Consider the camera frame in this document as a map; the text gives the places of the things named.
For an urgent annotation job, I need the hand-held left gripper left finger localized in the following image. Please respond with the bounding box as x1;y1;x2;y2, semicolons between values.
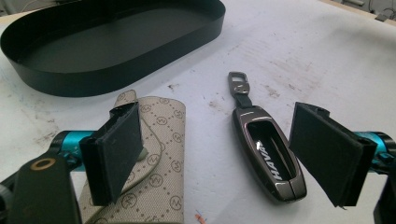
78;101;145;207

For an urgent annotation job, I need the dark metallic car key fob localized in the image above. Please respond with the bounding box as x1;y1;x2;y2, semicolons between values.
227;71;308;203

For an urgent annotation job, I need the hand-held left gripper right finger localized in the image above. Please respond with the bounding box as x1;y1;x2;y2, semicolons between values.
288;102;378;208

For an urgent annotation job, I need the beige patterned wallet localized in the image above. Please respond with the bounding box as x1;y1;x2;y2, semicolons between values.
78;89;187;224

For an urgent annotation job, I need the black oval tray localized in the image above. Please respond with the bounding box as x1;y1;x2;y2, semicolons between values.
0;0;226;98

